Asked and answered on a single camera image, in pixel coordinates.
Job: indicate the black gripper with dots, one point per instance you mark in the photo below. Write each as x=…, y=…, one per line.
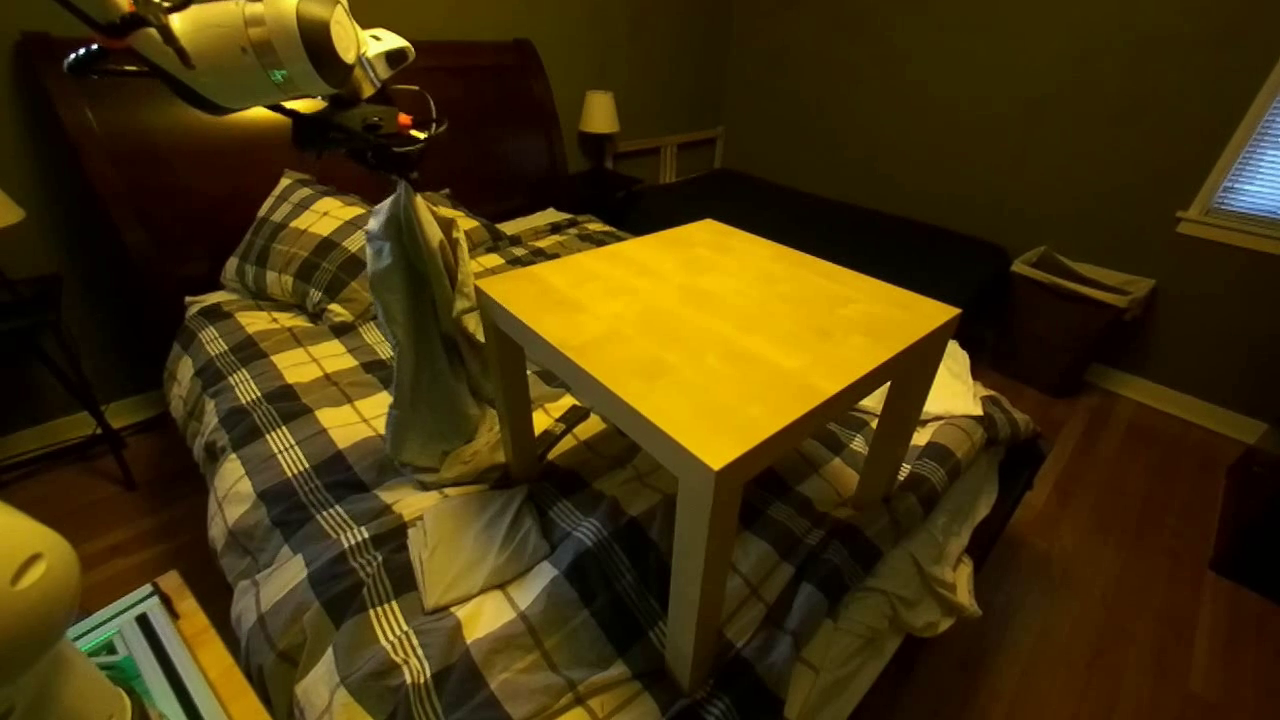
x=355, y=128

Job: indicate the grey cloth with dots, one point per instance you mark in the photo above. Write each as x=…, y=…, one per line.
x=425, y=345

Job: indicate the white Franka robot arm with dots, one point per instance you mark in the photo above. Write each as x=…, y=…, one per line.
x=255, y=45

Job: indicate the pale robot base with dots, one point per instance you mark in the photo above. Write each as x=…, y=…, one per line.
x=32, y=587

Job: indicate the plaid pillow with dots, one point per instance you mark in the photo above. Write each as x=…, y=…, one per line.
x=301, y=245

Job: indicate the dark wooden headboard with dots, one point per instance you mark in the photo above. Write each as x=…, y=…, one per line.
x=144, y=202

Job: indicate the small bedside lamp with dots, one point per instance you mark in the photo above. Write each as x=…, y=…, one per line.
x=598, y=112

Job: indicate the plaid bed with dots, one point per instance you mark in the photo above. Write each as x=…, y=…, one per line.
x=293, y=426

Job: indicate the pale lamp shade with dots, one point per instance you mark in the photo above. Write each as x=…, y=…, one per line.
x=9, y=210

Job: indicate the black tripod stand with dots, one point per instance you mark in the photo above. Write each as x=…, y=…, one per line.
x=53, y=348

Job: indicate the small light wooden table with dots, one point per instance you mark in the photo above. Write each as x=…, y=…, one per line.
x=707, y=335

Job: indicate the dark low furniture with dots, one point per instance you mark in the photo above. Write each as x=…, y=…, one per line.
x=824, y=242

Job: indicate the light wooden board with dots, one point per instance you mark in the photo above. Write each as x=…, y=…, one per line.
x=212, y=644

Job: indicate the colourful striped box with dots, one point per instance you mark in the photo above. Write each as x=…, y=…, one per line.
x=144, y=657

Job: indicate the white bed sheet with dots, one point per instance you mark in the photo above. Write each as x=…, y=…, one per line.
x=920, y=587

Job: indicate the woven basket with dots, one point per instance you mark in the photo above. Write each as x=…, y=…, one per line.
x=1075, y=320

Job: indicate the window with white frame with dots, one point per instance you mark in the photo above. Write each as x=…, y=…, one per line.
x=1244, y=173

